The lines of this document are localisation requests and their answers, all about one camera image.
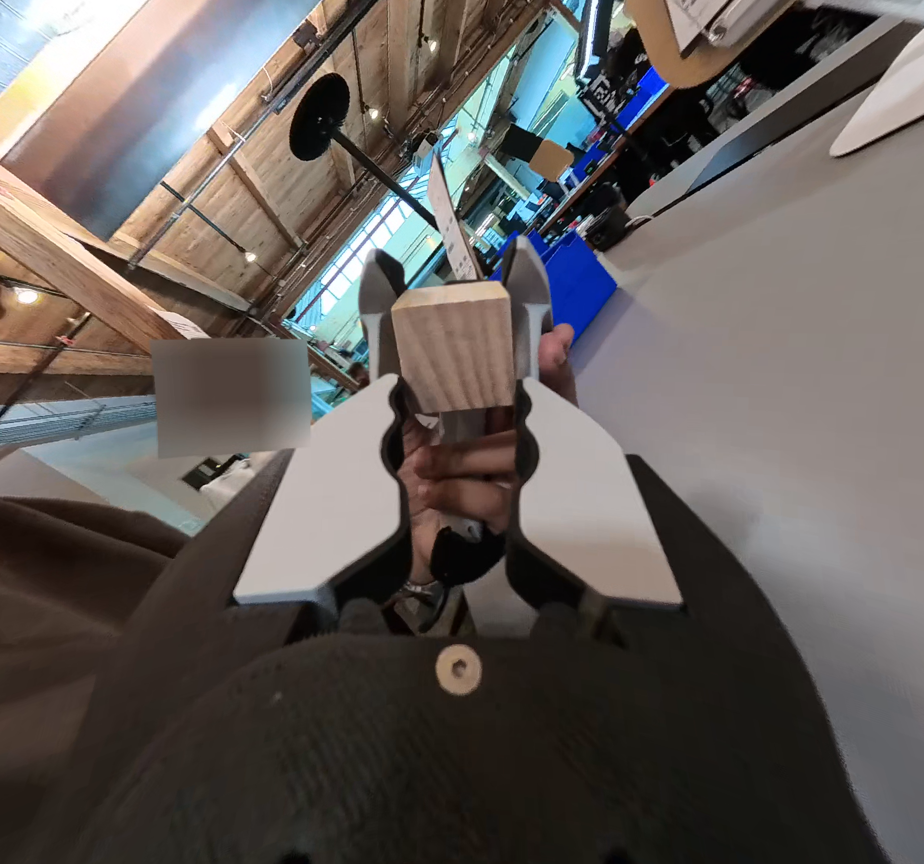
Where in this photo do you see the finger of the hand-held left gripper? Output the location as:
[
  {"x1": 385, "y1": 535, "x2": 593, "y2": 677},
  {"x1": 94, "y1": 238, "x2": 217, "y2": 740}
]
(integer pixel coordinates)
[
  {"x1": 358, "y1": 249, "x2": 410, "y2": 390},
  {"x1": 501, "y1": 234, "x2": 555, "y2": 383}
]

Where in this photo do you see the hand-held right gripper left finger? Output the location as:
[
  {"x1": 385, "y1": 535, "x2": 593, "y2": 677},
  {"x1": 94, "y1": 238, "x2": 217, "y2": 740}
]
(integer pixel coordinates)
[{"x1": 231, "y1": 373, "x2": 414, "y2": 612}]

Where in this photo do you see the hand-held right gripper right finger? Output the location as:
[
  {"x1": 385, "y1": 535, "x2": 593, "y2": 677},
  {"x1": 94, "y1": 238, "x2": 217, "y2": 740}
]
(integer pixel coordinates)
[{"x1": 505, "y1": 376, "x2": 684, "y2": 635}]

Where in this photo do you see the blue plastic bin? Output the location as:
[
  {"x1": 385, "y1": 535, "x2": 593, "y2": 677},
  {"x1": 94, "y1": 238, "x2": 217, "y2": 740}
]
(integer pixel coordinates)
[
  {"x1": 485, "y1": 229, "x2": 619, "y2": 347},
  {"x1": 627, "y1": 64, "x2": 670, "y2": 123}
]

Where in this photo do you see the blue striped wooden cube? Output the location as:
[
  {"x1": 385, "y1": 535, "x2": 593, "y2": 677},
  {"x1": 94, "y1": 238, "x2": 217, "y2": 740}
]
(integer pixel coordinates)
[{"x1": 390, "y1": 281, "x2": 523, "y2": 415}]

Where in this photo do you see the grey desk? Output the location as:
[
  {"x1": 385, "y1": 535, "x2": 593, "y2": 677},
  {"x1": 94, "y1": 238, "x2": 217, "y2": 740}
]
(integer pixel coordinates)
[{"x1": 462, "y1": 12, "x2": 924, "y2": 864}]

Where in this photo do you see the person's left hand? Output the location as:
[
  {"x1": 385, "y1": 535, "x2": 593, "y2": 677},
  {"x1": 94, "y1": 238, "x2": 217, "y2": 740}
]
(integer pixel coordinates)
[{"x1": 392, "y1": 322, "x2": 578, "y2": 555}]

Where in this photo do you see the black battery charger case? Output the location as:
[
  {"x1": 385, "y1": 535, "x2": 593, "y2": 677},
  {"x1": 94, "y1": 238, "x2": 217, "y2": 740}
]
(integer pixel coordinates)
[{"x1": 588, "y1": 203, "x2": 632, "y2": 253}]

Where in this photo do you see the silver wristwatch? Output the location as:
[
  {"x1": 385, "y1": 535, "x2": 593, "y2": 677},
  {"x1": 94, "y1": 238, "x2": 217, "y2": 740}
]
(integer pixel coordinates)
[{"x1": 393, "y1": 575, "x2": 452, "y2": 635}]

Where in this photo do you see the brown rounded board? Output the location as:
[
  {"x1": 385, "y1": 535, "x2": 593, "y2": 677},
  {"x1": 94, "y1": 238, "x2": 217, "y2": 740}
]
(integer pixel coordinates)
[{"x1": 530, "y1": 140, "x2": 576, "y2": 184}]

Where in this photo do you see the black round ceiling fixture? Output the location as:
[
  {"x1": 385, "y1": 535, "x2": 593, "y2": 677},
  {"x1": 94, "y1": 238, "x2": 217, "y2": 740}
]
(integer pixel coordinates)
[{"x1": 289, "y1": 72, "x2": 466, "y2": 231}]

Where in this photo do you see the wooden document stand white base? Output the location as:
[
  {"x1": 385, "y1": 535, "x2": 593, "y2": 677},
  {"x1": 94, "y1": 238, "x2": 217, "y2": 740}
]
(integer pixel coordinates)
[{"x1": 603, "y1": 0, "x2": 924, "y2": 159}]

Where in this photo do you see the dark desk cable cover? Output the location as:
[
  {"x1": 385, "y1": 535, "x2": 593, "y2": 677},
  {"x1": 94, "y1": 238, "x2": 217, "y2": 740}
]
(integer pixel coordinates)
[{"x1": 624, "y1": 73, "x2": 878, "y2": 222}]

